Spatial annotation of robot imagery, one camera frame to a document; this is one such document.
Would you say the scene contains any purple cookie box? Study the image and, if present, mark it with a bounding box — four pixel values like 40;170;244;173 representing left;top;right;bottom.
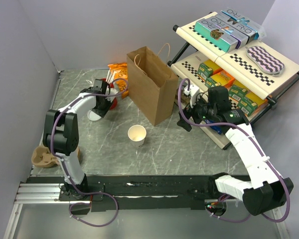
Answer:
209;16;249;49

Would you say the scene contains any cream two-tier display shelf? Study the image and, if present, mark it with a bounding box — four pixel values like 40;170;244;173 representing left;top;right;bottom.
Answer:
167;11;299;150

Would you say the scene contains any blue cookie box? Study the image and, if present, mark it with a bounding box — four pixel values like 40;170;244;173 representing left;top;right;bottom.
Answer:
221;8;266;40

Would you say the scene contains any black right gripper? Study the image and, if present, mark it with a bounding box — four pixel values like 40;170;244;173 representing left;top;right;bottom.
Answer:
176;94;216;132

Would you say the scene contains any brown paper bag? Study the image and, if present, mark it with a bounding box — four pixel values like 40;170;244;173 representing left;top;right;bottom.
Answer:
127;46;179;126

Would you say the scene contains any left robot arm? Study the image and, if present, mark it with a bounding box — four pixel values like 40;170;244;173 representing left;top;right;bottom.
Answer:
43;79;118;200

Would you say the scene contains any aluminium rail frame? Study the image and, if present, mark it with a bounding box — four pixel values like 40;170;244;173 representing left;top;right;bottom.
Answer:
3;181;63;239

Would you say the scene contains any red plastic cup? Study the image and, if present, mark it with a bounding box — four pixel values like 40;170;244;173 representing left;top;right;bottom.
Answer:
101;78;118;110

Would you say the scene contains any white paper-wrapped straw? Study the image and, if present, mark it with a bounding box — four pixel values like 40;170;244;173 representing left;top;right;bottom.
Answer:
106;69;115;84

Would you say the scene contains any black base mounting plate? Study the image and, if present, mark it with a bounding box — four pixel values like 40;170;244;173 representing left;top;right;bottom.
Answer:
25;175;222;214

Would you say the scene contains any blue snack packet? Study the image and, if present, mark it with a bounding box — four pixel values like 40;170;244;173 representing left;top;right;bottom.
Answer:
204;119;223;135

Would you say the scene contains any green yellow juice box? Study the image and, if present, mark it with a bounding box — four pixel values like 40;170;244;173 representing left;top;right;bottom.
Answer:
229;84;248;102
197;61;219;80
205;75;228;88
237;96;258;117

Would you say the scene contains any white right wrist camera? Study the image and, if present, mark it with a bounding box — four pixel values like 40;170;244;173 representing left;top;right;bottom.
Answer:
183;84;200;107

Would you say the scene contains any teal cookie box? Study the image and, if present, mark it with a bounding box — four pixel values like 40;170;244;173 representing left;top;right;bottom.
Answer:
194;19;239;52

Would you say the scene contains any brown cardboard cup carrier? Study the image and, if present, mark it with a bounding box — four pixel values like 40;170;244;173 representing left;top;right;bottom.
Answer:
31;145;81;169

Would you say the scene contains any white plastic cup lid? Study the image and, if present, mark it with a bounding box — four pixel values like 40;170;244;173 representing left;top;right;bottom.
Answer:
87;110;102;121

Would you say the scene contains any orange chip bag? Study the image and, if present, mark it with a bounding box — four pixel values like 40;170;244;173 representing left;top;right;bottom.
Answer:
108;62;128;92

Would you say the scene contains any white paper coffee cup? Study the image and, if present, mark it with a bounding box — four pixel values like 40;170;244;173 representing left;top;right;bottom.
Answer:
128;124;147;147

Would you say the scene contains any orange snack box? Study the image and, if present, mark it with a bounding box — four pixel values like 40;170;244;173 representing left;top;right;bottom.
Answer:
215;70;235;88

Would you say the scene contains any purple wavy sleep mask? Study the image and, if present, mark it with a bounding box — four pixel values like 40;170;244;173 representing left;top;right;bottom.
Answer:
246;45;285;76

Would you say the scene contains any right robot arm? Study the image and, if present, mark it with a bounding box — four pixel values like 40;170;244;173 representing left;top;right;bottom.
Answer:
177;85;294;223

